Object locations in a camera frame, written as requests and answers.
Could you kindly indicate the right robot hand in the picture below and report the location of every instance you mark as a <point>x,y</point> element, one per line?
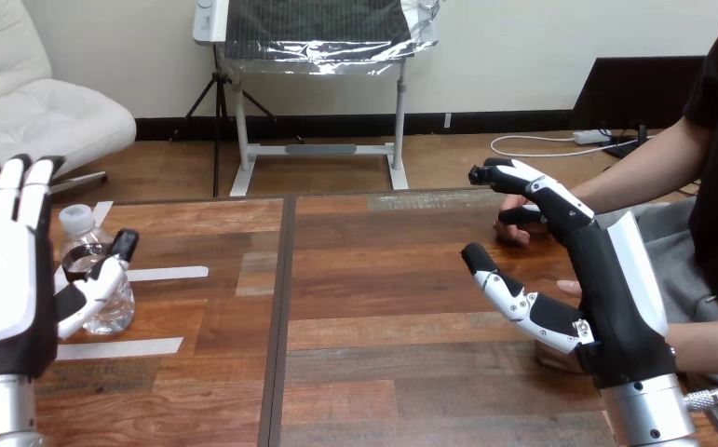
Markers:
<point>617,308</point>

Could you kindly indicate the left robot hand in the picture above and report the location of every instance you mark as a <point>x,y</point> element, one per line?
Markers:
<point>1,271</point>

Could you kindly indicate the person's hand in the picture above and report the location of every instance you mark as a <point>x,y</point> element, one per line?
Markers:
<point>516,234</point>
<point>559,360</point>

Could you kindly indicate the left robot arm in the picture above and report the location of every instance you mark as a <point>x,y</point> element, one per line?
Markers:
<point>1,413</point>

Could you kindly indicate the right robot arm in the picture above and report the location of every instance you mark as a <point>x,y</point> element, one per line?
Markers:
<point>645,413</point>

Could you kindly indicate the person's forearm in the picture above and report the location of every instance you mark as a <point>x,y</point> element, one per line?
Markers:
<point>642,173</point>
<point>713,348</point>

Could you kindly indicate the clear water bottle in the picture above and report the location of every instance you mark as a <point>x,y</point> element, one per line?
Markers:
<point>96,305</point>

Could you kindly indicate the white power strip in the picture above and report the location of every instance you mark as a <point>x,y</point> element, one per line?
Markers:
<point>590,137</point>

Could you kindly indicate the white desk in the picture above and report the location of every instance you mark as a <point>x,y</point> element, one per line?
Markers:
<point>398,123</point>

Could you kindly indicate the white cushioned chair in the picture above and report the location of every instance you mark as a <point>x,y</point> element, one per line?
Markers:
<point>31,111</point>

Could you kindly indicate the dark screen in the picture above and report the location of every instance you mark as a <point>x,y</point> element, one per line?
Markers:
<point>636,92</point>

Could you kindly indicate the black tripod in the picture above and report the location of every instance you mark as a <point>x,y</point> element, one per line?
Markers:
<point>216,123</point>

